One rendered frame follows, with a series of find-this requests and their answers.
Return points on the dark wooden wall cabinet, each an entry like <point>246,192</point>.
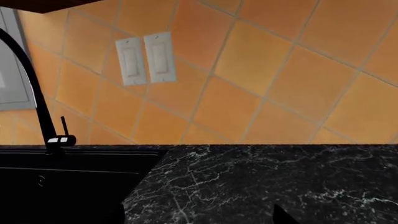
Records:
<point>46,4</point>

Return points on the white wall light switch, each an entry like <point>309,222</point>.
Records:
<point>131,61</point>
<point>160,57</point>

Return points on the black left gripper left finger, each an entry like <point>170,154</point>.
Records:
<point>117,215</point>

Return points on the black kitchen sink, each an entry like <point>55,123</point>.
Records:
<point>68,186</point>

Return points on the black gooseneck kitchen faucet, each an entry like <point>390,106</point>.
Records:
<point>37,98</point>

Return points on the grey framed window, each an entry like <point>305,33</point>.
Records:
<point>12,65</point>

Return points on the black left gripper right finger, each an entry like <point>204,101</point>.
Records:
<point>281,217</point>

